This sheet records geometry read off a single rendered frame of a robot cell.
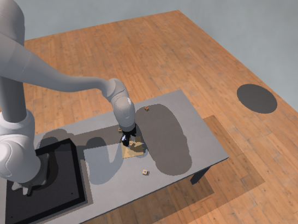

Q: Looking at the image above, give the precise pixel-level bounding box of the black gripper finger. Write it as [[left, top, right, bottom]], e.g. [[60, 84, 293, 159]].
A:
[[121, 134, 131, 149], [131, 124, 136, 141]]

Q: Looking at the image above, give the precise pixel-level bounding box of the peach flat mat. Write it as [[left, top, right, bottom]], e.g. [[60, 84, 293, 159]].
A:
[[121, 136, 144, 158]]

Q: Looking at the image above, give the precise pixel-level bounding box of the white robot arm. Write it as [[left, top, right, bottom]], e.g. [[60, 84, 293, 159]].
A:
[[0, 0, 135, 196]]

